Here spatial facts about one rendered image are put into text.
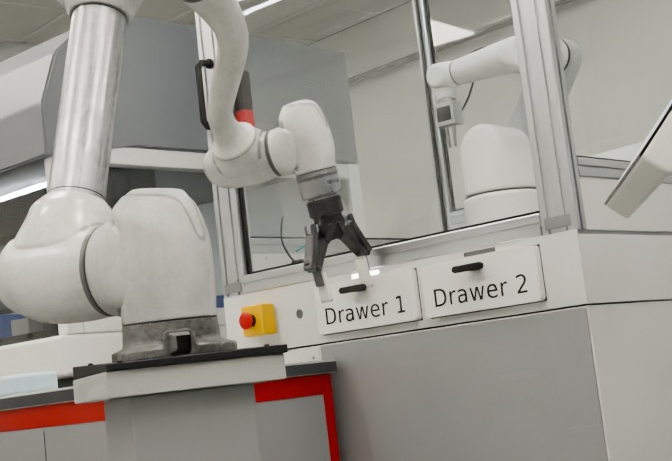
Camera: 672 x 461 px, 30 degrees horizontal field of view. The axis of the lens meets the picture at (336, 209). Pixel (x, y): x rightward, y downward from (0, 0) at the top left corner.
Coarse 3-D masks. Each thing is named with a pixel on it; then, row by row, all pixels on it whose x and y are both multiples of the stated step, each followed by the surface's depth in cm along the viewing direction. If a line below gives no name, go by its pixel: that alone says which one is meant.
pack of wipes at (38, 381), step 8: (8, 376) 271; (16, 376) 269; (24, 376) 268; (32, 376) 269; (40, 376) 271; (48, 376) 272; (56, 376) 274; (0, 384) 272; (8, 384) 270; (16, 384) 268; (24, 384) 267; (32, 384) 269; (40, 384) 270; (48, 384) 272; (56, 384) 274; (0, 392) 272; (8, 392) 270; (16, 392) 269; (24, 392) 267
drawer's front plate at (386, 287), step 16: (400, 272) 269; (336, 288) 281; (368, 288) 275; (384, 288) 272; (400, 288) 269; (416, 288) 267; (320, 304) 284; (336, 304) 281; (352, 304) 278; (368, 304) 275; (416, 304) 266; (320, 320) 284; (336, 320) 281; (352, 320) 278; (368, 320) 275; (384, 320) 272; (400, 320) 268; (416, 320) 267
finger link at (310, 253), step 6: (306, 228) 263; (312, 228) 262; (306, 234) 263; (312, 234) 262; (306, 240) 263; (312, 240) 262; (306, 246) 262; (312, 246) 261; (306, 252) 262; (312, 252) 261; (306, 258) 261; (312, 258) 260; (306, 264) 261; (312, 264) 260; (306, 270) 261
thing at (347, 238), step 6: (342, 228) 268; (348, 234) 269; (342, 240) 271; (348, 240) 270; (354, 240) 271; (348, 246) 272; (354, 246) 271; (360, 246) 272; (354, 252) 273; (360, 252) 272; (366, 252) 273
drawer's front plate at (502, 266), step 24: (432, 264) 263; (456, 264) 259; (504, 264) 251; (528, 264) 247; (432, 288) 263; (456, 288) 259; (480, 288) 254; (504, 288) 251; (528, 288) 247; (432, 312) 263; (456, 312) 258
